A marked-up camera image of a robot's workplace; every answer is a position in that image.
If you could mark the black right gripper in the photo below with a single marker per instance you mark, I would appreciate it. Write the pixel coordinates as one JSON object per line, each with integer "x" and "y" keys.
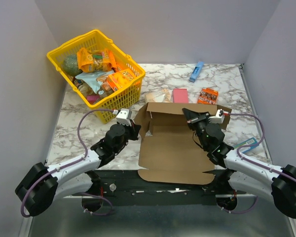
{"x": 197, "y": 119}

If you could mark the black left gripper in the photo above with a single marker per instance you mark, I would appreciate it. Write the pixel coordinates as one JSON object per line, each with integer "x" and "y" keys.
{"x": 134, "y": 130}

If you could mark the brown cardboard box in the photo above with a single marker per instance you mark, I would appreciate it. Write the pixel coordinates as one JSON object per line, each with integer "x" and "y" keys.
{"x": 168, "y": 153}

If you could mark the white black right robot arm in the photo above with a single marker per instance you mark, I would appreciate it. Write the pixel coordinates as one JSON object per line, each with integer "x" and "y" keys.
{"x": 272, "y": 182}

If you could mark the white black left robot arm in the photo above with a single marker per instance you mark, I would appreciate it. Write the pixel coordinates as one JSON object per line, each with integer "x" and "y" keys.
{"x": 38, "y": 188}

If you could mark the orange printed box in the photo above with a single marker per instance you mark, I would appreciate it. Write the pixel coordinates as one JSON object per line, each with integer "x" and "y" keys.
{"x": 208, "y": 96}

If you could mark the pink flat box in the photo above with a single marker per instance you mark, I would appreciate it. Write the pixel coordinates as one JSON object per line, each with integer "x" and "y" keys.
{"x": 180, "y": 95}

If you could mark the blue narrow box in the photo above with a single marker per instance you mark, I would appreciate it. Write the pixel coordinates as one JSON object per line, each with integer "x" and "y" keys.
{"x": 196, "y": 71}

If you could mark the pink small box in basket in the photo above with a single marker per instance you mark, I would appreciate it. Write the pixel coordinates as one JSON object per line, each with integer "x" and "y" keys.
{"x": 93, "y": 99}

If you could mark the orange cracker box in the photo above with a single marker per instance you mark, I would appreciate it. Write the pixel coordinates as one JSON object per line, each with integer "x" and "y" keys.
{"x": 120, "y": 79}

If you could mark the blue white toothpaste box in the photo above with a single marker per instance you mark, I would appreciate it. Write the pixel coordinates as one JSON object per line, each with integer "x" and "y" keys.
{"x": 247, "y": 145}

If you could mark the yellow plastic shopping basket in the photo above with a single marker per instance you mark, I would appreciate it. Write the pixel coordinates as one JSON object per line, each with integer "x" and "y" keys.
{"x": 96, "y": 40}

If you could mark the beige tissue pack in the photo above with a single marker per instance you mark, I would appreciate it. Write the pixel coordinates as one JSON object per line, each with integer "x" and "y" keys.
{"x": 161, "y": 96}

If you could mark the light blue bread bag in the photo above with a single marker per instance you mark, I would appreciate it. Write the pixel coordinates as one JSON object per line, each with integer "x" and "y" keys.
{"x": 97, "y": 81}

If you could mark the orange snack bag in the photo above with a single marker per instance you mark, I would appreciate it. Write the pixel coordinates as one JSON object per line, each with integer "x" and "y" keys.
{"x": 95, "y": 60}

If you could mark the green round vegetable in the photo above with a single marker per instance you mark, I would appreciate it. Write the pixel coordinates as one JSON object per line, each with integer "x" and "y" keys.
{"x": 70, "y": 65}

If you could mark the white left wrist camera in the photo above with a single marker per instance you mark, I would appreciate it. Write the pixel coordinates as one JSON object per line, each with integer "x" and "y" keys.
{"x": 123, "y": 116}

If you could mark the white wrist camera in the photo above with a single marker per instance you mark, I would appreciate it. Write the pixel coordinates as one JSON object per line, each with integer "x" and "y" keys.
{"x": 218, "y": 118}
{"x": 123, "y": 116}

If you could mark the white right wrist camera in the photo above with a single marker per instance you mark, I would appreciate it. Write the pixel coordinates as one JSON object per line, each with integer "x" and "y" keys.
{"x": 218, "y": 118}

